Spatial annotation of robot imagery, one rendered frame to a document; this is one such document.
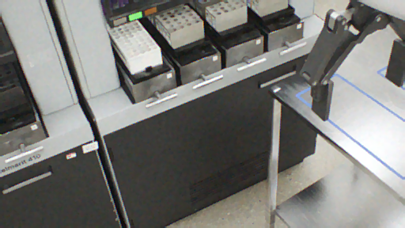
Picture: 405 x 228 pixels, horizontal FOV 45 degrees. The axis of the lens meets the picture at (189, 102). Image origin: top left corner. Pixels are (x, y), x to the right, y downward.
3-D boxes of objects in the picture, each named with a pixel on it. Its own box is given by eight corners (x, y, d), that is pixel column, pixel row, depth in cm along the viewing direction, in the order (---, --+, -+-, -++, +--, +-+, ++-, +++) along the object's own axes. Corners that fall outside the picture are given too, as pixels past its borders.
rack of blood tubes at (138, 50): (100, 29, 161) (96, 13, 157) (127, 20, 164) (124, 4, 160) (132, 77, 141) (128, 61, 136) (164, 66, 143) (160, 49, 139)
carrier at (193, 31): (202, 34, 151) (200, 17, 147) (205, 37, 149) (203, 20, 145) (168, 47, 147) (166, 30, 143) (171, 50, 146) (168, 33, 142)
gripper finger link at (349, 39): (384, 17, 59) (379, 13, 59) (328, 89, 63) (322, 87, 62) (362, 3, 62) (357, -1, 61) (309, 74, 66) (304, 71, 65)
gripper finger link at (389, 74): (393, 39, 69) (397, 37, 69) (384, 77, 74) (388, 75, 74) (409, 50, 67) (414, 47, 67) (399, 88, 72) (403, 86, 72)
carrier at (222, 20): (244, 19, 155) (244, 2, 151) (247, 21, 153) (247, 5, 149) (212, 30, 152) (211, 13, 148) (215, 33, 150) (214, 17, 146)
